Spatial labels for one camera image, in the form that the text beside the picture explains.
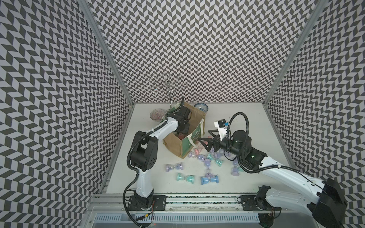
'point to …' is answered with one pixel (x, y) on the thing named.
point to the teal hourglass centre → (218, 162)
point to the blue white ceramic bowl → (202, 106)
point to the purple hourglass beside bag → (200, 157)
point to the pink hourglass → (181, 136)
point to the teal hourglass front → (189, 178)
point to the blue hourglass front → (204, 180)
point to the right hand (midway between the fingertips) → (204, 138)
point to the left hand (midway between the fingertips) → (182, 129)
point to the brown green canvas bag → (180, 145)
